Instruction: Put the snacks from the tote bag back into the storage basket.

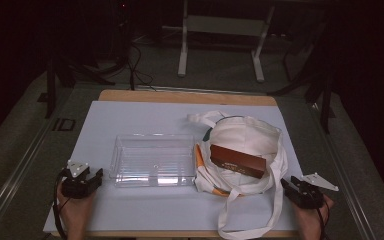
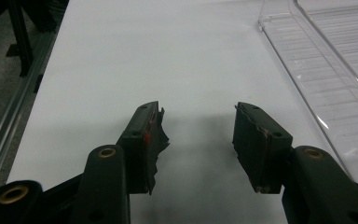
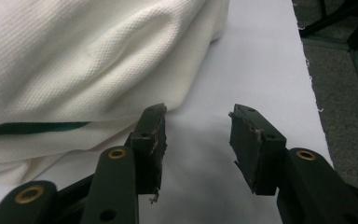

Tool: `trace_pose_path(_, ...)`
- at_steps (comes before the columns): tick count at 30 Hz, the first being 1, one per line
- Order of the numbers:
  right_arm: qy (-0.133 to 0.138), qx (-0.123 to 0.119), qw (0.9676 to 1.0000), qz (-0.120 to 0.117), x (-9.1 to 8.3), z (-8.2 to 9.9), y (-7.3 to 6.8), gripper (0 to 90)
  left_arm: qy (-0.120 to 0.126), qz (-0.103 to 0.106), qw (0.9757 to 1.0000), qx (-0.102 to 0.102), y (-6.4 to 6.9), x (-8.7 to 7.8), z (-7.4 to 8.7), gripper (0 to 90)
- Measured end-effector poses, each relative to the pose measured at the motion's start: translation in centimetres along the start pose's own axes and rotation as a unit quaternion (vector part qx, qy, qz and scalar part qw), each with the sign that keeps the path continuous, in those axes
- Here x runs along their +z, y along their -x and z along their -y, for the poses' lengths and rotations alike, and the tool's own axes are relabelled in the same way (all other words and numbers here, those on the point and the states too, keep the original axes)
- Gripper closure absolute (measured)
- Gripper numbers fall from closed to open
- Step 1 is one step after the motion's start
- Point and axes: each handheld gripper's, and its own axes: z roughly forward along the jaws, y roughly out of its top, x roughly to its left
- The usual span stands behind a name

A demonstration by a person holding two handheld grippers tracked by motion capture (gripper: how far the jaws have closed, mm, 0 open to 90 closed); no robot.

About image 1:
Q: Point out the white cloth tote bag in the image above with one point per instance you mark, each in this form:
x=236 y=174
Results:
x=246 y=133

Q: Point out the clear plastic tray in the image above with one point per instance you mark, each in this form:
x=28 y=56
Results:
x=153 y=160

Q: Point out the white table mat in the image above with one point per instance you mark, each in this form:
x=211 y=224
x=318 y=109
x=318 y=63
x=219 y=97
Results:
x=140 y=116

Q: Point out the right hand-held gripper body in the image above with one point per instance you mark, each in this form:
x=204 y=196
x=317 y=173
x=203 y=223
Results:
x=308 y=195

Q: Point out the person's left hand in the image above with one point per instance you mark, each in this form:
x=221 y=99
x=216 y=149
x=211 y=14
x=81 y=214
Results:
x=75 y=208

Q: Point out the black stand legs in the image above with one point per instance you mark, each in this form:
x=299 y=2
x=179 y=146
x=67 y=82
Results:
x=67 y=71

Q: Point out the black tripod stand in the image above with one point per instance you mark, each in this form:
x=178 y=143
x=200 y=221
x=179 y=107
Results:
x=316 y=83

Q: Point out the white metal stand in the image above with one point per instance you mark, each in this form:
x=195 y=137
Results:
x=223 y=26

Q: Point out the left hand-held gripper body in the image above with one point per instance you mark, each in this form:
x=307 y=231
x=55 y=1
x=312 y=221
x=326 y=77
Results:
x=75 y=190

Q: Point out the brown rectangular box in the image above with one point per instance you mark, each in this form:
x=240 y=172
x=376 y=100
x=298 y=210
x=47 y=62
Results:
x=238 y=160

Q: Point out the person's right hand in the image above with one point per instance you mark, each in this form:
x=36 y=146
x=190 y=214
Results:
x=310 y=215

